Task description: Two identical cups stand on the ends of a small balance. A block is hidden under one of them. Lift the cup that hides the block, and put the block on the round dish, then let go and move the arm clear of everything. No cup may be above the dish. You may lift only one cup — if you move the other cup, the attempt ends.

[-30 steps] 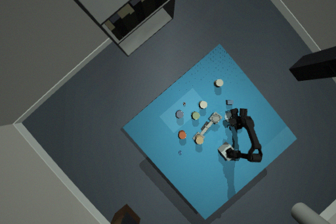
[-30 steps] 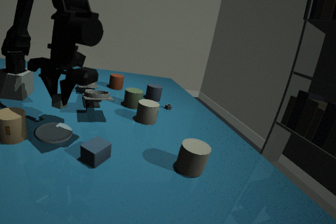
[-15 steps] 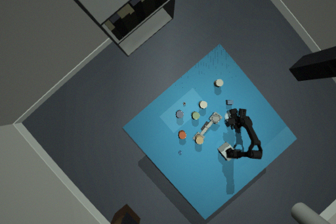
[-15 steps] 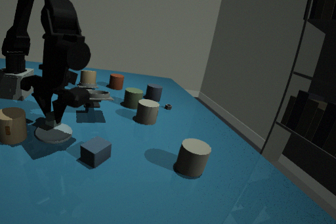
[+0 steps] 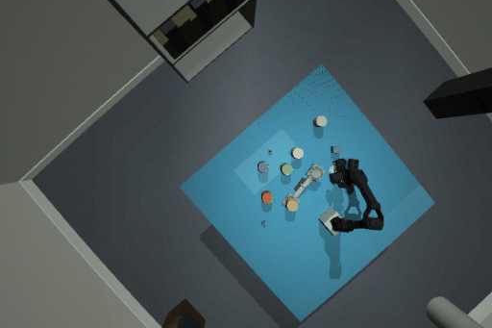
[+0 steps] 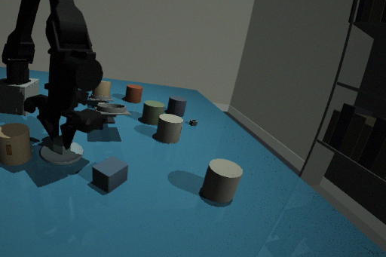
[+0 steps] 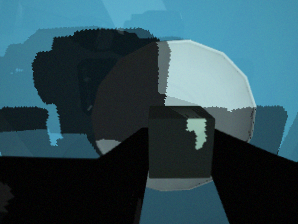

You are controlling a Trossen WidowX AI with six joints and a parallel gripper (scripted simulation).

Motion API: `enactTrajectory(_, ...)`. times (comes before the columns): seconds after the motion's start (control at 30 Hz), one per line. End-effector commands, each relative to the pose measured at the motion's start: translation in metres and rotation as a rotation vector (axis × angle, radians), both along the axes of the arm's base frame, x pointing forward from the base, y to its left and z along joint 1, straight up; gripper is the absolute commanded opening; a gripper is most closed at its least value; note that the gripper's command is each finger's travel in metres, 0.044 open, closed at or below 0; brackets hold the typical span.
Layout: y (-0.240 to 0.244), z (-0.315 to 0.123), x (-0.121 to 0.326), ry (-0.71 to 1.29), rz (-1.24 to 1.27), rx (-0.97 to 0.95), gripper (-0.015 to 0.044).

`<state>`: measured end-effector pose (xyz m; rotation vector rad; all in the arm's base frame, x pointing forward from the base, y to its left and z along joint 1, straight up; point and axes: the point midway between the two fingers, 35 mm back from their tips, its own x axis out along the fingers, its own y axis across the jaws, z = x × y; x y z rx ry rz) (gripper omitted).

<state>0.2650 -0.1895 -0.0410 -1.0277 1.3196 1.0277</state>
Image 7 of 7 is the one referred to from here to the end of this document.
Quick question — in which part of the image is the dark green cube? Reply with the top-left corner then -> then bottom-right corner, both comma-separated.
148,106 -> 215,179

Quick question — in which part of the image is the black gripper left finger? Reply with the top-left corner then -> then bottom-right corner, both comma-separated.
0,127 -> 149,224

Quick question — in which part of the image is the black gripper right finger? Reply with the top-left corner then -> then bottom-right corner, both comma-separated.
211,129 -> 298,224

